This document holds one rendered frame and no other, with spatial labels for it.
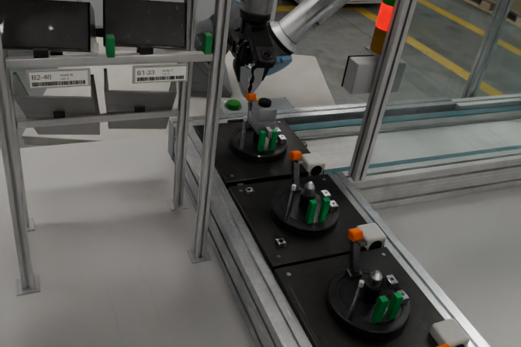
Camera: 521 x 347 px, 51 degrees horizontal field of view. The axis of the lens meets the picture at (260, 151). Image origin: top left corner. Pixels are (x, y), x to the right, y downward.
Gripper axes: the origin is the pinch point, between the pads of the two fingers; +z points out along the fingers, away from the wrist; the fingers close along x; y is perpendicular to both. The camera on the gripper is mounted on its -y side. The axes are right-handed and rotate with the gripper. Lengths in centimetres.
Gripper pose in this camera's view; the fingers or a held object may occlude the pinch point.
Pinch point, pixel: (248, 94)
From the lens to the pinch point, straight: 132.1
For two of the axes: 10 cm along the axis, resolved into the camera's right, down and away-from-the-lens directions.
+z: -1.3, 8.3, 5.4
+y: -3.7, -5.5, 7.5
